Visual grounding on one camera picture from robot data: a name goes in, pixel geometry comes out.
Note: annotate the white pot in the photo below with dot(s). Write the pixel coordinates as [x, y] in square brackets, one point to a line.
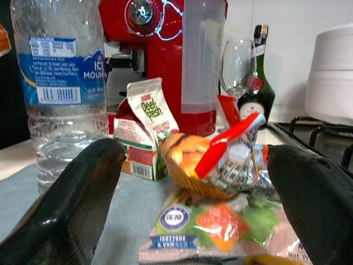
[331, 82]

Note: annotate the orange object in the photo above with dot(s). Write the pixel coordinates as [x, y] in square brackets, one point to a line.
[4, 41]

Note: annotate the clear bun snack bag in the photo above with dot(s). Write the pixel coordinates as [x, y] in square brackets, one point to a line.
[182, 157]

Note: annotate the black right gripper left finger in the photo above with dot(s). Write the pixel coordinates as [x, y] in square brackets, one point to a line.
[60, 209]

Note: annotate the apple juice carton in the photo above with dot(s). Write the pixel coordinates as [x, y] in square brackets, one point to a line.
[143, 132]

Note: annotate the frozen food plastic pack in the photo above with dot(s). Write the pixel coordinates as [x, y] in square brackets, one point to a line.
[220, 226]

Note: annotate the red coffee machine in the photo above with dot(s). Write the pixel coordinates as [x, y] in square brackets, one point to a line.
[165, 55]

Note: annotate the clear wine glass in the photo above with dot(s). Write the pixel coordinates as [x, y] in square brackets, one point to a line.
[237, 69]

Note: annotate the grey blue cloth mat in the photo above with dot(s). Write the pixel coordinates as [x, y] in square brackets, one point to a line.
[132, 215]

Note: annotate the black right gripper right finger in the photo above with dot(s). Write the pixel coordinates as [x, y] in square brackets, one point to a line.
[320, 209]

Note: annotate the dark green glass bottle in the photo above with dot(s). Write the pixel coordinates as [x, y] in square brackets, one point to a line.
[263, 92]

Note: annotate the red packet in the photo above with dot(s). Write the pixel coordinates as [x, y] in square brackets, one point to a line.
[229, 110]

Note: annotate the yellow object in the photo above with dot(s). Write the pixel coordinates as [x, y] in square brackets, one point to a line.
[264, 260]

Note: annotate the black stove grate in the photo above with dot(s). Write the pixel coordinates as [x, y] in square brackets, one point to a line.
[317, 129]

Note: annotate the clear plastic water bottle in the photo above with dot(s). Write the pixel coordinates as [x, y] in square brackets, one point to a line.
[55, 69]

